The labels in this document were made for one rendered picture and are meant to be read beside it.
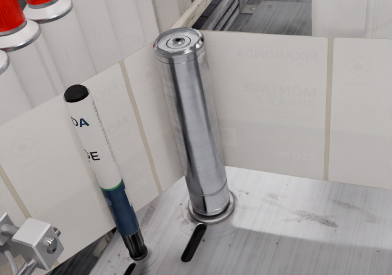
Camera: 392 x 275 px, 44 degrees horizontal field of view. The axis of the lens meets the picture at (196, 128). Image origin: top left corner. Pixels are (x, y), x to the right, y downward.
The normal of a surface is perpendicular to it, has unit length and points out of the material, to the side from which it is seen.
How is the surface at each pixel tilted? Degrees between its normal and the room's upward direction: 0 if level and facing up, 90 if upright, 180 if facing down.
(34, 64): 90
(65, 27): 90
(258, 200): 0
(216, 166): 90
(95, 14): 90
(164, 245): 0
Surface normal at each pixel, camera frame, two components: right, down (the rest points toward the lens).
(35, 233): -0.15, -0.75
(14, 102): 0.81, 0.28
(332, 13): -0.68, 0.52
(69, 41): 0.64, 0.43
